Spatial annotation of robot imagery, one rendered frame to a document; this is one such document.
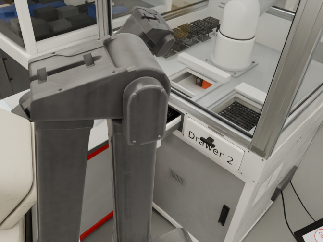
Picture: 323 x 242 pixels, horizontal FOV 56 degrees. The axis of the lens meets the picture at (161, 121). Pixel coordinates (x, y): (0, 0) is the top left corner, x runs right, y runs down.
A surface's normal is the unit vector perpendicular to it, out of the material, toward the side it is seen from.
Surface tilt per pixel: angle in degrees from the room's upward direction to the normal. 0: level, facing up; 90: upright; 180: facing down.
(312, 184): 0
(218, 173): 90
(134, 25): 50
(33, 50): 90
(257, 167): 90
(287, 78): 90
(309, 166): 0
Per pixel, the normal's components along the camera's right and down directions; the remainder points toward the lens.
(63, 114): 0.33, 0.62
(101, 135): 0.07, -0.77
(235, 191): -0.69, 0.43
